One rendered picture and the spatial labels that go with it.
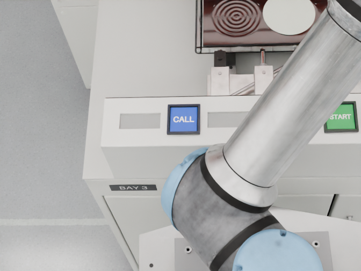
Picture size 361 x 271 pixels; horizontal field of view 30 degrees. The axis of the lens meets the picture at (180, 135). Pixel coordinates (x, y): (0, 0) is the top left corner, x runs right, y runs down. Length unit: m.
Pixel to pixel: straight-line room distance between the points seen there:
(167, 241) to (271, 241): 0.36
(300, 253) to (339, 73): 0.24
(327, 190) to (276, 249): 0.46
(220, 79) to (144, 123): 0.18
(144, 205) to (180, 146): 0.29
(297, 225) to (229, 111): 0.24
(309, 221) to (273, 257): 0.35
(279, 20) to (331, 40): 0.53
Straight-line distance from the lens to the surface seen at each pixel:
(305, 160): 1.18
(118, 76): 1.36
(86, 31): 1.96
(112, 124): 1.15
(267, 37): 1.30
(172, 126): 1.13
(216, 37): 1.30
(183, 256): 1.12
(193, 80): 1.34
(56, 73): 2.39
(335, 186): 1.30
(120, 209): 1.42
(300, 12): 1.33
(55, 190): 2.19
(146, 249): 1.21
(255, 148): 0.86
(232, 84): 1.26
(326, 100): 0.82
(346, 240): 1.22
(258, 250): 0.88
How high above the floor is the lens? 1.97
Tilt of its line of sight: 63 degrees down
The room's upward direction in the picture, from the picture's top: 10 degrees counter-clockwise
